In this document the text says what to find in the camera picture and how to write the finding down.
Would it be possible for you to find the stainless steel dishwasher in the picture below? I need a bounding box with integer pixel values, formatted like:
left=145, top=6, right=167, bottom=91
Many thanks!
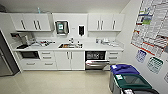
left=84, top=49, right=109, bottom=71

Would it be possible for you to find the stainless steel sink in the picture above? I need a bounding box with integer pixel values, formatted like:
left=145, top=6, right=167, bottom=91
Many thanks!
left=58, top=43, right=84, bottom=50

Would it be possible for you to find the chrome faucet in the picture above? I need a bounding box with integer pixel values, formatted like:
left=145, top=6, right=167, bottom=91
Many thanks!
left=68, top=37, right=76, bottom=45

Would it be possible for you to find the white sink base cabinet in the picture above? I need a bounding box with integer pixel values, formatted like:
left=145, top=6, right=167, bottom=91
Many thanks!
left=54, top=50, right=86, bottom=71

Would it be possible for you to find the grey paper towel dispenser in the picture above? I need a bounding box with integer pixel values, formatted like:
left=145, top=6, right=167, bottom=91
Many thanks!
left=54, top=19, right=70, bottom=36

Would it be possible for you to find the narrow white drawer stack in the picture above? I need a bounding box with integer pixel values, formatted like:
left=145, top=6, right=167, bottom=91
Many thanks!
left=106, top=50, right=124, bottom=65

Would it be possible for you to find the dark dish rack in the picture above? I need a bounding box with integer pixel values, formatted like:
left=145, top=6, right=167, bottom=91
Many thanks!
left=31, top=39, right=57, bottom=48

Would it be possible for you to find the wide white drawer stack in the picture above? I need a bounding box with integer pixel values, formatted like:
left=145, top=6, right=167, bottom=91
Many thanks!
left=38, top=50, right=58, bottom=70

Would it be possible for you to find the blue recycling bin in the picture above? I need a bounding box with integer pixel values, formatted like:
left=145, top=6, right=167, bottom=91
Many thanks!
left=109, top=64, right=141, bottom=84

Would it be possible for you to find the white drawer under microwave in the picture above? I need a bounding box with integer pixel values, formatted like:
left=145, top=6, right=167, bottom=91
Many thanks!
left=20, top=59, right=42, bottom=71

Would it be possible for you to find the black built-in microwave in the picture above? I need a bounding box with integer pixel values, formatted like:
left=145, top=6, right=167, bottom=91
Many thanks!
left=18, top=50, right=41, bottom=60

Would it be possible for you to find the stainless steel refrigerator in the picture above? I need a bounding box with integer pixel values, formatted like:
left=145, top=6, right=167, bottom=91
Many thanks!
left=0, top=31, right=20, bottom=78

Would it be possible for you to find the white wall cabinet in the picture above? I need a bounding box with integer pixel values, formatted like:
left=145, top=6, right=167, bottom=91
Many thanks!
left=87, top=12, right=126, bottom=33
left=9, top=12, right=54, bottom=33

